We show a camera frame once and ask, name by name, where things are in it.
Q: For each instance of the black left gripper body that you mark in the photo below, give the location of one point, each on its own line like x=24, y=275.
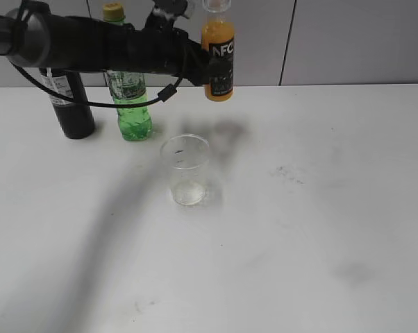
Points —
x=161, y=48

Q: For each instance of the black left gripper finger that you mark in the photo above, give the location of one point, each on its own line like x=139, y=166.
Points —
x=221, y=73

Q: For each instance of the NFC orange juice bottle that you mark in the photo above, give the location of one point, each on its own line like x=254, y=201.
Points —
x=218, y=39

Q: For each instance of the transparent plastic cup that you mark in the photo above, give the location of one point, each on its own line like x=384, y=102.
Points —
x=185, y=160

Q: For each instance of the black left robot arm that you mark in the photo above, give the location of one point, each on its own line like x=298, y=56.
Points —
x=33, y=37

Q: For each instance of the dark red wine bottle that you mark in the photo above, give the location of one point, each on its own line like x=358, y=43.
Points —
x=76, y=121

